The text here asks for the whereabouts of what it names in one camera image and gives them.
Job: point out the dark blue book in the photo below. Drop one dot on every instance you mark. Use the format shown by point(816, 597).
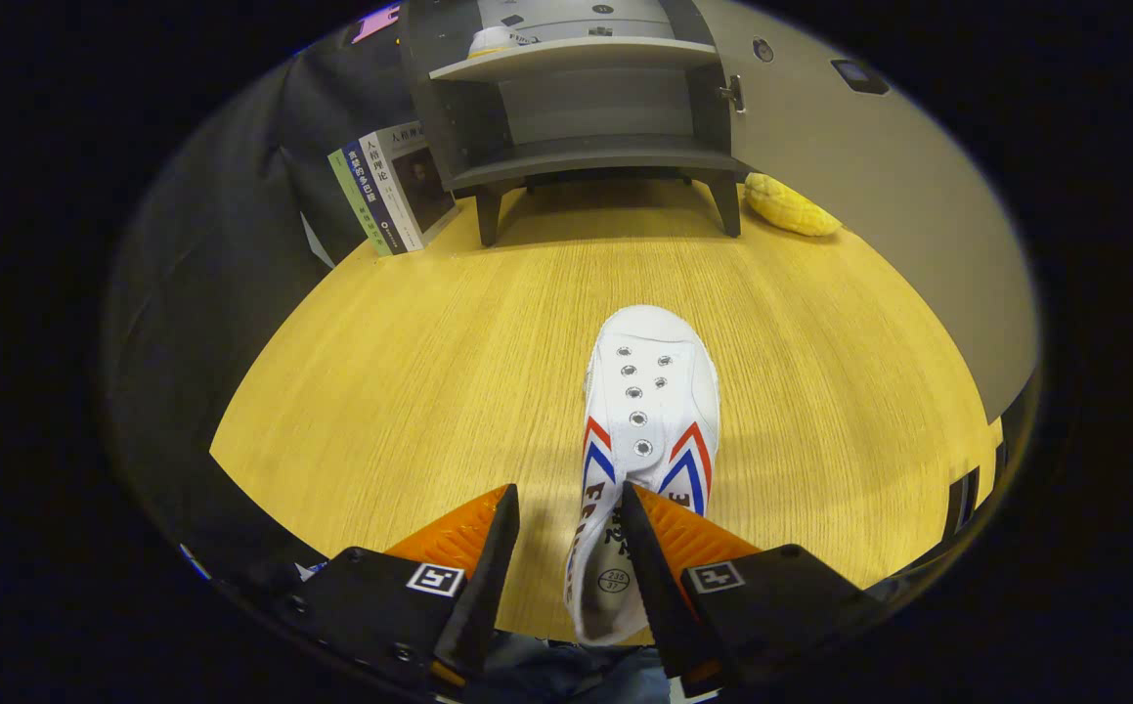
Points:
point(375, 196)

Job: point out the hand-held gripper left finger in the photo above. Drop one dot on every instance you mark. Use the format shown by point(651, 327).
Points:
point(488, 577)

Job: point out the white book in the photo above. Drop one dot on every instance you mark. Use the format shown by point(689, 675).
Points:
point(419, 181)

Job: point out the yellow plush toy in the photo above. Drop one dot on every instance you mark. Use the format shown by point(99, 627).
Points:
point(791, 207)

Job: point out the black backdrop cloth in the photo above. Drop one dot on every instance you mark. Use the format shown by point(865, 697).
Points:
point(214, 293)

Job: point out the green book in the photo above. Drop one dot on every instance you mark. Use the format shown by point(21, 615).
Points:
point(359, 200)

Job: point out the beige shoe cabinet door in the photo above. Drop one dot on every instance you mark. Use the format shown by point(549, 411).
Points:
point(869, 196)

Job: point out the white striped shoe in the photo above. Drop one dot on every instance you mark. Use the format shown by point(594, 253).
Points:
point(654, 342)
point(498, 41)

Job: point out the person's blue jeans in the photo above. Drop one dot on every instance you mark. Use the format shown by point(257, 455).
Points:
point(566, 675)

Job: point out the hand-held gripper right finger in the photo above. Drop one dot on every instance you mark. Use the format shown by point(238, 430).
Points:
point(649, 577)

